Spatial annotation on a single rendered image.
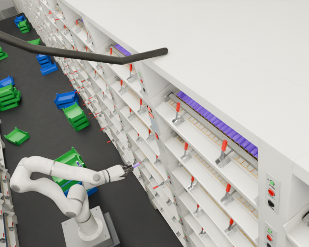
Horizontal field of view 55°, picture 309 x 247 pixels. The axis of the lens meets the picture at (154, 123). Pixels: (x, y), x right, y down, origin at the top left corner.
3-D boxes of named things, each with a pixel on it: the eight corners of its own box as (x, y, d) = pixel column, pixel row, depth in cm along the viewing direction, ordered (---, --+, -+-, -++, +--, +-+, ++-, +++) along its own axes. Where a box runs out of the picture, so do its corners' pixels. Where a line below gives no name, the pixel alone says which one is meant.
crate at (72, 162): (59, 187, 277) (55, 182, 272) (51, 176, 291) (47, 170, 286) (87, 169, 287) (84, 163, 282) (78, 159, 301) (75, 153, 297)
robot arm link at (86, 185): (102, 169, 187) (99, 171, 195) (81, 176, 181) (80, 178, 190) (106, 182, 185) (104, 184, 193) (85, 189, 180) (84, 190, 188)
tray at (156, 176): (178, 209, 185) (171, 202, 179) (137, 155, 230) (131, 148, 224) (202, 188, 186) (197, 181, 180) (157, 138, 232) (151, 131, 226)
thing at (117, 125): (132, 148, 237) (123, 138, 228) (106, 113, 283) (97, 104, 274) (152, 132, 239) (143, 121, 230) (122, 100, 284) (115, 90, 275)
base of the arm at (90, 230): (79, 244, 219) (70, 231, 208) (78, 222, 234) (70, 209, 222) (104, 236, 221) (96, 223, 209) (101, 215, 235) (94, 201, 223)
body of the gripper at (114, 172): (104, 175, 197) (119, 170, 201) (109, 185, 189) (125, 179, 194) (103, 166, 193) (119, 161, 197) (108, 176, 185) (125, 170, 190)
